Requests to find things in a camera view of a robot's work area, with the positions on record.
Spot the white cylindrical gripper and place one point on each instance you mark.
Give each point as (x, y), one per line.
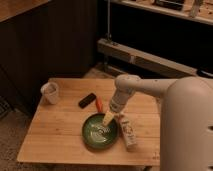
(116, 105)

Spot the green ceramic bowl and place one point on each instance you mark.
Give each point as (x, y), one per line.
(97, 136)

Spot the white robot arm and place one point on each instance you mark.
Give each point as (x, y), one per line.
(186, 118)

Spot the orange carrot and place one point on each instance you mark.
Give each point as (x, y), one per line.
(99, 105)

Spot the black rectangular block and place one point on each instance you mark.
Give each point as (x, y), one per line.
(87, 100)

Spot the wooden table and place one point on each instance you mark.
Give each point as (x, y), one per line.
(54, 135)

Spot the white mug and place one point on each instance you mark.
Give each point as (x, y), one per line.
(50, 91)

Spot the vertical metal pole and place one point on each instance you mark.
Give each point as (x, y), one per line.
(108, 20)

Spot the dark wooden cabinet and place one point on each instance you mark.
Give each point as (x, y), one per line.
(40, 39)

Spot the background shelf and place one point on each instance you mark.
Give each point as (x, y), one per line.
(200, 11)

